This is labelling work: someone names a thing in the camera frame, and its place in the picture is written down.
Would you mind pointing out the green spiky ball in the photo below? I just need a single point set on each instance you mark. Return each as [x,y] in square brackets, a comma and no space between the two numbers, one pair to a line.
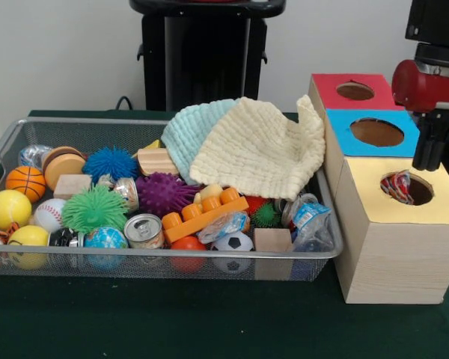
[93,209]

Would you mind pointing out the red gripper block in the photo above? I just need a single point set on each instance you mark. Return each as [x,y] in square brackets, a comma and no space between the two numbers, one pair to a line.
[419,89]

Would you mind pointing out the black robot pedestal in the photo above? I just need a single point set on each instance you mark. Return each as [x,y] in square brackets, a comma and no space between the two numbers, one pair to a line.
[209,56]

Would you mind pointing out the orange plastic block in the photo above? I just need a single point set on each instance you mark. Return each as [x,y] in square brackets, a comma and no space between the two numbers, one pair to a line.
[206,215]

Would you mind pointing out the orange basketball toy ball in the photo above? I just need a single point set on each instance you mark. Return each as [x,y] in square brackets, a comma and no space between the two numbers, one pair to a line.
[25,183]

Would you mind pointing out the wooden box with three holes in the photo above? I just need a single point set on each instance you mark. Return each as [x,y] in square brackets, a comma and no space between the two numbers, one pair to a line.
[396,261]

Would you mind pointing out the silver soda can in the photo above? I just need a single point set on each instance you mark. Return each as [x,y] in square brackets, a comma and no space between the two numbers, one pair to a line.
[145,232]

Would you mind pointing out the large blue spiky ball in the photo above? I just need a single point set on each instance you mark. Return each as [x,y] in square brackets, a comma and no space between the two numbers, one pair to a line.
[110,162]

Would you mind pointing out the mint knitted cloth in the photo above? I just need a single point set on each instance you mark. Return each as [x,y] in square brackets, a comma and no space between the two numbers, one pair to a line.
[187,131]

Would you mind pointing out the white baseball toy ball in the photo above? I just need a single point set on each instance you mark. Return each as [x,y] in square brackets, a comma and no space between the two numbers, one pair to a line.
[49,215]

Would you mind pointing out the silver mesh bin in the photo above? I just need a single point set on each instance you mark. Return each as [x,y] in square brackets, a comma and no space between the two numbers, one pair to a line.
[97,129]

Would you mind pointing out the yellow tennis ball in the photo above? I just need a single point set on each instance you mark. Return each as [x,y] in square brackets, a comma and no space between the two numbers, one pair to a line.
[8,209]

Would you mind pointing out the purple spiky ball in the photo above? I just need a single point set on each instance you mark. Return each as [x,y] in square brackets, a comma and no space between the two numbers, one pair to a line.
[162,192]

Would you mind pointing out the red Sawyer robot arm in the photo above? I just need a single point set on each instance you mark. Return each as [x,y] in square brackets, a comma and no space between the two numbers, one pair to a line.
[441,22]

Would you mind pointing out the cream knitted cloth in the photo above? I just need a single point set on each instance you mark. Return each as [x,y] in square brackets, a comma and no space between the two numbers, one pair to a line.
[254,149]

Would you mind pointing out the colourful knotted cloth toy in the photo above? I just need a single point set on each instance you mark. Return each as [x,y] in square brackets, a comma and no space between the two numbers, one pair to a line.
[396,187]

